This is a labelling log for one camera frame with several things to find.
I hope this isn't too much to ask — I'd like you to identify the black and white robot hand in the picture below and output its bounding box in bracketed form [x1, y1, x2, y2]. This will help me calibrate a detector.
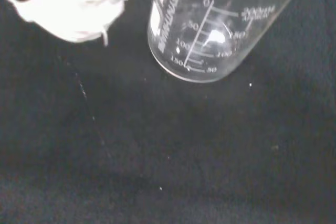
[0, 0, 144, 47]

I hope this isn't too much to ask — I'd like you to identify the black scalloped cloth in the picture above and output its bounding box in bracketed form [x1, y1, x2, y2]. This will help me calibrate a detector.
[0, 0, 336, 224]

